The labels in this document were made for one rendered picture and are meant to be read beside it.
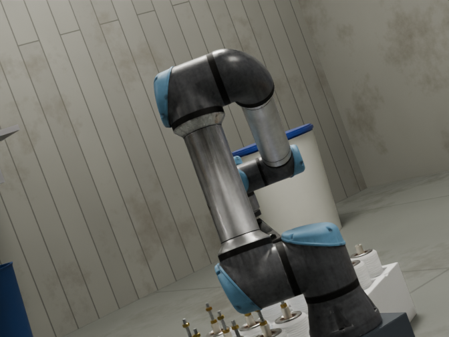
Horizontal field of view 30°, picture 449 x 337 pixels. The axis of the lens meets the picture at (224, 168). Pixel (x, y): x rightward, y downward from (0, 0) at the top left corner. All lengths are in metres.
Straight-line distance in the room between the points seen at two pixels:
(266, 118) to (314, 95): 4.23
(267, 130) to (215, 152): 0.23
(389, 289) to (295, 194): 2.11
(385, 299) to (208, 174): 1.03
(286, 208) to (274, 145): 2.75
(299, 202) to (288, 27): 1.80
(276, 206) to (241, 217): 3.02
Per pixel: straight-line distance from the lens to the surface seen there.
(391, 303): 2.64
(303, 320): 2.22
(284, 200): 4.70
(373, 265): 2.68
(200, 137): 1.73
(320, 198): 4.76
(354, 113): 6.11
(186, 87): 1.74
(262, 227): 2.17
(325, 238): 1.68
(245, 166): 2.08
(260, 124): 1.89
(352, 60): 5.98
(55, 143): 5.02
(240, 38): 5.84
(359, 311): 1.70
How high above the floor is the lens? 0.78
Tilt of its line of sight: 3 degrees down
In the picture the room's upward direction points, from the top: 21 degrees counter-clockwise
